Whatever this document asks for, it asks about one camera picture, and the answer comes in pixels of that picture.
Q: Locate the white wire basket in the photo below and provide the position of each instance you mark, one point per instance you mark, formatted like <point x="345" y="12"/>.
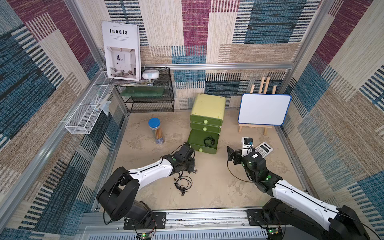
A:
<point x="95" y="102"/>

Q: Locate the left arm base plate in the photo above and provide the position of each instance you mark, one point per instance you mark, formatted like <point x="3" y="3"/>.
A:
<point x="156" y="220"/>

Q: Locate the green three-drawer cabinet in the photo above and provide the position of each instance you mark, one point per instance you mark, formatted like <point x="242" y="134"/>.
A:
<point x="206" y="120"/>

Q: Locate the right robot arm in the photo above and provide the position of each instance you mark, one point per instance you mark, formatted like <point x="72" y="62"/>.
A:
<point x="291" y="206"/>

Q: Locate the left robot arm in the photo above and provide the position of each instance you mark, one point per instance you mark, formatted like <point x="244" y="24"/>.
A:
<point x="117" y="196"/>

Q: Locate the blue-lid pencil canister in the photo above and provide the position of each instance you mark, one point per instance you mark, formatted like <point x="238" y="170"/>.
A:
<point x="155" y="126"/>

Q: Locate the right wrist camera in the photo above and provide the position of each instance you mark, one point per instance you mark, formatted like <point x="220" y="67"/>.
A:
<point x="247" y="146"/>

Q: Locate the Inedia magazine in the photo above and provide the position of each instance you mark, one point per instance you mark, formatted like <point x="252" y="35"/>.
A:
<point x="122" y="51"/>

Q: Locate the black wire shelf rack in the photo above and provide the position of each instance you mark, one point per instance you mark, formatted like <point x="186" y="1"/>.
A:
<point x="165" y="103"/>

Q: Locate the small whiteboard on easel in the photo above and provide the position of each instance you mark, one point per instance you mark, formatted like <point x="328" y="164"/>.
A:
<point x="263" y="110"/>

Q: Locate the black earphones round coil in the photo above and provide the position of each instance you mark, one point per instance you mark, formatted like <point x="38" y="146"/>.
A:
<point x="209" y="141"/>

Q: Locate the white calculator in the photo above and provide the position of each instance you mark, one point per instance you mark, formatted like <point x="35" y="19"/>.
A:
<point x="264" y="149"/>

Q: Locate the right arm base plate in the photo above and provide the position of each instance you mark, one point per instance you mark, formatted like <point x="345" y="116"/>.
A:
<point x="261" y="218"/>

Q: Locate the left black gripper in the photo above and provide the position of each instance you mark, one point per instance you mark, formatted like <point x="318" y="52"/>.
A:
<point x="192" y="164"/>

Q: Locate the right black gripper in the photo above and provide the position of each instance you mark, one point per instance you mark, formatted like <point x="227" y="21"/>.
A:
<point x="237" y="157"/>

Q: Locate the green sheet on shelf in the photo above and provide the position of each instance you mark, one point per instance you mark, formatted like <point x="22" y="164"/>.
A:
<point x="142" y="92"/>

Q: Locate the black earphones large loop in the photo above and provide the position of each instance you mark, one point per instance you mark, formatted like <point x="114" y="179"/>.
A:
<point x="183" y="184"/>

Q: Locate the white oval case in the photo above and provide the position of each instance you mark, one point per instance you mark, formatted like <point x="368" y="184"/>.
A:
<point x="150" y="74"/>

